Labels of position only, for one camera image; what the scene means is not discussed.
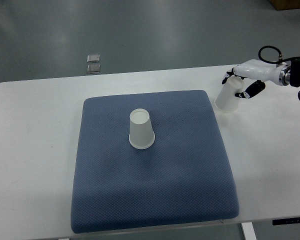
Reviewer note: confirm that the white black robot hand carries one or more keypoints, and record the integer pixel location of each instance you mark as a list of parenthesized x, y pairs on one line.
[(260, 72)]

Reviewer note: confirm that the white paper cup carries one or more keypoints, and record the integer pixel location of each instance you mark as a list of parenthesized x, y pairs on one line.
[(141, 134), (226, 100)]

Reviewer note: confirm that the brown cardboard box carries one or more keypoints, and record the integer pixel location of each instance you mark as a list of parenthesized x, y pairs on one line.
[(281, 5)]

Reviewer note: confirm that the blue fabric cushion mat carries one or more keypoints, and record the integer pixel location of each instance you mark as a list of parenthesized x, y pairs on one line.
[(184, 177)]

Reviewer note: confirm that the black table control panel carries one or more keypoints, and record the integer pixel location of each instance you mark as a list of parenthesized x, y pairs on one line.
[(286, 221)]

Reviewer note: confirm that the white table leg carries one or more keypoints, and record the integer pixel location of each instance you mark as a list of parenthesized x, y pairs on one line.
[(248, 231)]

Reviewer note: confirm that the lower metal floor plate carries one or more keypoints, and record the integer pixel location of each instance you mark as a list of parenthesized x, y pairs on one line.
[(93, 68)]

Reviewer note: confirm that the metal floor plate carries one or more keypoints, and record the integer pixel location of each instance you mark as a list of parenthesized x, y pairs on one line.
[(93, 68), (93, 58)]

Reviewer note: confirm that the upper metal floor plate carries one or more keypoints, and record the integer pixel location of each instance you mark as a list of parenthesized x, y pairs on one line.
[(93, 58)]

